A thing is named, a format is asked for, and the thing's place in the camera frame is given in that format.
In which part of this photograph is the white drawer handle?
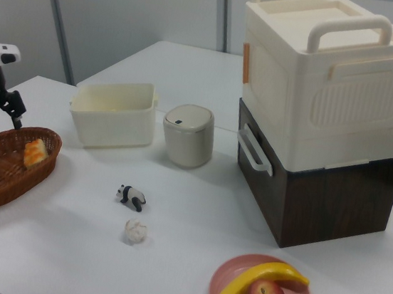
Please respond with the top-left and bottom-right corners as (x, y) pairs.
(232, 122), (279, 177)

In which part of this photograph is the open cream plastic bin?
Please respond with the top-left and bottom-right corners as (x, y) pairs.
(64, 73), (162, 156)

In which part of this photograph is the black and white panda toy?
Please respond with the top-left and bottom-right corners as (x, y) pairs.
(114, 183), (149, 214)

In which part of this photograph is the cream storage box with handles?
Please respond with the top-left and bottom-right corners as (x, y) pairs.
(226, 0), (393, 179)

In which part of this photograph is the crumpled white paper ball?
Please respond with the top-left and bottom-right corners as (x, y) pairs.
(122, 216), (150, 247)

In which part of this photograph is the dark wooden drawer box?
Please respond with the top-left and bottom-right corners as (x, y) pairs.
(221, 97), (393, 263)

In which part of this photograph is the small beige lidded trash can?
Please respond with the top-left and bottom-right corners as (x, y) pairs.
(157, 101), (219, 172)

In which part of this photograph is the yellow banana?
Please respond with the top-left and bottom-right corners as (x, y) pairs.
(216, 255), (313, 294)

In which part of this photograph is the orange glazed bread loaf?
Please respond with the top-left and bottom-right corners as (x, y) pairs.
(22, 137), (52, 172)

